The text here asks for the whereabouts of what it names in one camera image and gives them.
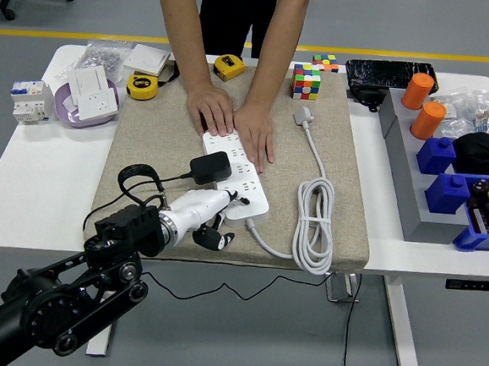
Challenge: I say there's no person's left hand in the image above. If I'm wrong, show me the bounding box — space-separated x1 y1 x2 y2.
228 103 280 176

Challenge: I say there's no person's right hand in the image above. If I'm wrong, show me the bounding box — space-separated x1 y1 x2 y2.
183 80 240 139

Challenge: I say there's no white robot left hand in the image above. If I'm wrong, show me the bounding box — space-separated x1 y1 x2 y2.
158 183 253 254

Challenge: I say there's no black plug adapter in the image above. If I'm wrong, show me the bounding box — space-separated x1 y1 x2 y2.
187 147 234 188

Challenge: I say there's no white power strip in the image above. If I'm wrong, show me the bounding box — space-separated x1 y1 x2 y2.
193 128 276 232

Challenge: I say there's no thin black plug cord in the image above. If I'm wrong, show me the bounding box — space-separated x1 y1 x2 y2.
71 164 371 366

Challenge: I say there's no beige fabric mat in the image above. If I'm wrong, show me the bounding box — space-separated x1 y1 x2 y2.
84 52 385 278

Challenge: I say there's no large colourful puzzle cube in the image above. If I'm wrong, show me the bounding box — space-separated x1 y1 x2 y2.
291 63 324 101

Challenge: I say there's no person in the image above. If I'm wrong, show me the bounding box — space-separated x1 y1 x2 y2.
194 0 281 62

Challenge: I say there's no small colourful puzzle cube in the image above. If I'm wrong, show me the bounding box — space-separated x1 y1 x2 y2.
310 52 341 74

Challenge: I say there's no black power brick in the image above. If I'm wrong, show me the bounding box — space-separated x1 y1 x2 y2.
345 85 387 114

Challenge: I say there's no clear bag of screws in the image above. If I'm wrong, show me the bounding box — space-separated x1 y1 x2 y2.
68 37 133 84

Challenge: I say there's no purple bowl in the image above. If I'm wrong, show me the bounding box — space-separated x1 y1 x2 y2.
52 75 125 133

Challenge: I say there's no black cracked tray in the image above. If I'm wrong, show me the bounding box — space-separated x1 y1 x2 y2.
344 57 442 97

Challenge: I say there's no grey stepped block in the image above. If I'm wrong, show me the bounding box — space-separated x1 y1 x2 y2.
369 86 481 247

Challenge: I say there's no orange cylinder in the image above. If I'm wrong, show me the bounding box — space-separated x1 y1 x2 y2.
408 99 448 143
399 71 437 112

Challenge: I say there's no white table leg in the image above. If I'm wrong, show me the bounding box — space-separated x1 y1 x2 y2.
85 319 114 358
376 275 427 366

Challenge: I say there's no white circuit breaker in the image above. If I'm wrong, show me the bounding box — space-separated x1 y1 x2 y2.
7 78 57 126

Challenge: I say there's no blue block with knob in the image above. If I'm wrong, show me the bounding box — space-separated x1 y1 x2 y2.
421 170 473 218
414 134 459 178

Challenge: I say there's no clear plastic bag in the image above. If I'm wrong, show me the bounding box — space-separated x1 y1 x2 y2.
427 90 477 141

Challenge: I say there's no black cloth bundle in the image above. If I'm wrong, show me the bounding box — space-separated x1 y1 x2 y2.
448 130 489 177

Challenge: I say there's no dark round knob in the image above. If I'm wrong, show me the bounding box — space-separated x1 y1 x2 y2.
470 179 489 199

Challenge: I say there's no blue plastic bin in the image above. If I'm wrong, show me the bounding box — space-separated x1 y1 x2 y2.
451 172 489 254

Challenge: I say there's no black desk control panel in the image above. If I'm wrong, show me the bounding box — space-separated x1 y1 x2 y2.
444 278 489 293

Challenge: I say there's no white cable with plug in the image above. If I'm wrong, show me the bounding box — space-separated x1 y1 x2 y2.
243 101 347 278

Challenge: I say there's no yellow tape measure with strap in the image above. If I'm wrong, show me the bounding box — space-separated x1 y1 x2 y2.
125 52 184 104

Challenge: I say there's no white flat switch box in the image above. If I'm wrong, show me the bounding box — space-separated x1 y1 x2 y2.
121 42 172 77

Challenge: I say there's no white wall socket panel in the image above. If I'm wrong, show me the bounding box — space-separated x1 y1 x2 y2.
69 84 122 126

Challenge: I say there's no white wall switch panel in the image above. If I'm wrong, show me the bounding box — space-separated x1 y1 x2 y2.
67 63 113 97

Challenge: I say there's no silver metal bracket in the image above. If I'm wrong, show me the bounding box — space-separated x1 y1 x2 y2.
323 270 364 306

